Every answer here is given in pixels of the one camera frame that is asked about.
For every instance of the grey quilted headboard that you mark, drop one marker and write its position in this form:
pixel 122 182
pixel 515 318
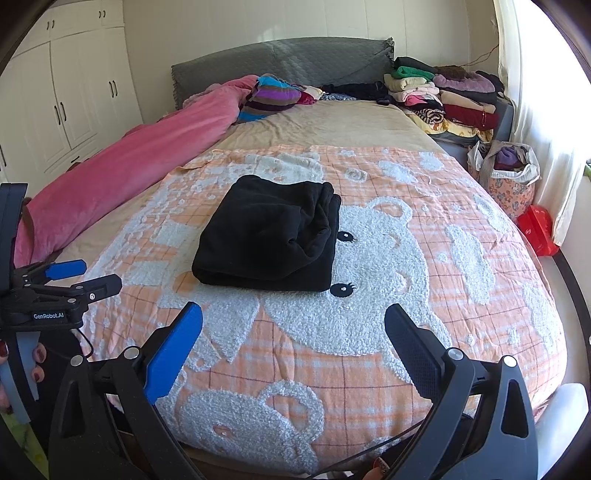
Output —
pixel 277 60

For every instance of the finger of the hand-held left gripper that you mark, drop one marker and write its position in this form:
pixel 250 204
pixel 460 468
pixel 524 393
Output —
pixel 64 270
pixel 99 286

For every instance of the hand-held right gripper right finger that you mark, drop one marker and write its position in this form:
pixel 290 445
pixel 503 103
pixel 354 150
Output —
pixel 415 350

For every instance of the red and cream clothes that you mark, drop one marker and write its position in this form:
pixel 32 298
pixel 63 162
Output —
pixel 308 96

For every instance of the floral bag with clothes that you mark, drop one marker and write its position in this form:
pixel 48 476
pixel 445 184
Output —
pixel 505 182

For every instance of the pink plush quilt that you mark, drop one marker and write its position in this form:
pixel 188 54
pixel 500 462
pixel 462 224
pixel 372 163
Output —
pixel 138 152

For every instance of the white wardrobe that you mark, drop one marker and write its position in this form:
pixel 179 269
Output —
pixel 69 92

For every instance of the orange white bear blanket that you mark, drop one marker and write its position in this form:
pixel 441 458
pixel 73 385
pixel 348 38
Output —
pixel 461 207

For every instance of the stack of folded clothes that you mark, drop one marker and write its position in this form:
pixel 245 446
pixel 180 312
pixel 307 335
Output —
pixel 443 97

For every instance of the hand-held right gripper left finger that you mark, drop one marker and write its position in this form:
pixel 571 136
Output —
pixel 173 350

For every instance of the person's left hand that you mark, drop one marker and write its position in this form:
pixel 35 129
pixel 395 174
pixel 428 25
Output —
pixel 39 353

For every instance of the dark crumpled clothes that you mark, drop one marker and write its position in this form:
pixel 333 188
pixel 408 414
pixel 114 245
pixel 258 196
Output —
pixel 355 90

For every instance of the white curtain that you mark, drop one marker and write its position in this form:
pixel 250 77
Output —
pixel 540 92

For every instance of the bed with beige sheet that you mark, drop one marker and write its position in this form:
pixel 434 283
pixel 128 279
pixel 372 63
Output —
pixel 332 124

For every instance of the white rounded object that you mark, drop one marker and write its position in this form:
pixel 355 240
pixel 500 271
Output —
pixel 565 415

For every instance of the colourful striped garment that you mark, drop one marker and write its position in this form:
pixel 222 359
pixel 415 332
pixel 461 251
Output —
pixel 272 99

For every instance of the red bag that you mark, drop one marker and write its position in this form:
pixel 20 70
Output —
pixel 538 230

